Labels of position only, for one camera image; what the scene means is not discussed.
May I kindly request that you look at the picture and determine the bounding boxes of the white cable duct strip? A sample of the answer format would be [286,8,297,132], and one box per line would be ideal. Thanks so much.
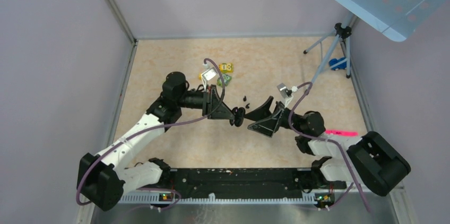
[118,192,317,205]

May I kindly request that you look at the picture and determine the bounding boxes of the black earbud charging case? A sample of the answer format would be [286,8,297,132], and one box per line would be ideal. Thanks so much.
[232,107,246,127]

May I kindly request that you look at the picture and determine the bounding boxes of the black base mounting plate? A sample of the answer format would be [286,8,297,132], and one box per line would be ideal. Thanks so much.
[137,168,347,200]

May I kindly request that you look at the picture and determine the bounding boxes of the blue toy car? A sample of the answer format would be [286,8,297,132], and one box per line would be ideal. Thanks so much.
[328,57,347,71]

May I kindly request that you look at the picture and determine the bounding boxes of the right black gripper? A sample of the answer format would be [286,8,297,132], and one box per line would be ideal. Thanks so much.
[244,96,305,137]

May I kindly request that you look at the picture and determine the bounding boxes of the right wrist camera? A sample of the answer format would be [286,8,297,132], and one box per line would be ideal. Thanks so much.
[277,83,293,107]

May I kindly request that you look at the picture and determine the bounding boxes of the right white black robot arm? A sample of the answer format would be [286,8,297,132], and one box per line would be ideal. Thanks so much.
[245,97,411,196]

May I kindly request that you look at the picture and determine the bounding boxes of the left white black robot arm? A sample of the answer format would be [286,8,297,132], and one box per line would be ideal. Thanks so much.
[76,68,236,211]

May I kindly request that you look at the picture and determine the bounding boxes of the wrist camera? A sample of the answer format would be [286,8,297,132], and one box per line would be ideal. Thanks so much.
[277,83,293,107]
[201,60,220,89]

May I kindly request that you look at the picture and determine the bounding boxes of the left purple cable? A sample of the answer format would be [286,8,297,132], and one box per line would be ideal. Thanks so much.
[75,57,227,212]

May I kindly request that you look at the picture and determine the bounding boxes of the yellow number block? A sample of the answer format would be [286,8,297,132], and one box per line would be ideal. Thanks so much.
[219,63,234,73]

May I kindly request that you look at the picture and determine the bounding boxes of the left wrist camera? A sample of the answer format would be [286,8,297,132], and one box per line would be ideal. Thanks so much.
[201,60,220,89]

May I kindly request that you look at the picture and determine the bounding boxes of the pink marker pen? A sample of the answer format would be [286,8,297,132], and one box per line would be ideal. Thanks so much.
[325,130,358,136]

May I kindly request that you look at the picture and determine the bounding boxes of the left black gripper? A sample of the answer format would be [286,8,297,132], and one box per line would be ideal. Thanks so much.
[177,84,235,119]

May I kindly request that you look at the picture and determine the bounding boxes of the green number block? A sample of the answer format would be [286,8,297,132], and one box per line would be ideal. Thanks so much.
[217,74,232,87]

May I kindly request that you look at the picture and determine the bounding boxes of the light blue tripod stand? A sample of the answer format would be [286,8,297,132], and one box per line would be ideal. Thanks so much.
[303,12,356,83]

